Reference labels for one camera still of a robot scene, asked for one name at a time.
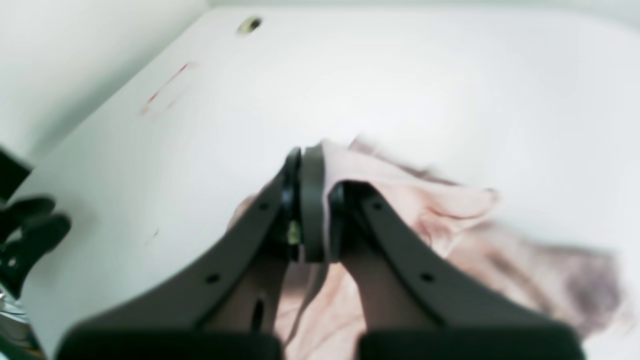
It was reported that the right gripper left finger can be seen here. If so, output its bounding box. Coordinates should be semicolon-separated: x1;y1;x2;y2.
56;145;327;360

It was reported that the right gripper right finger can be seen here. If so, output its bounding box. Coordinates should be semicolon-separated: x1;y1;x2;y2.
329;181;586;360

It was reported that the pink t-shirt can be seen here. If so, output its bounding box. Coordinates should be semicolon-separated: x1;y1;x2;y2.
227;137;631;360

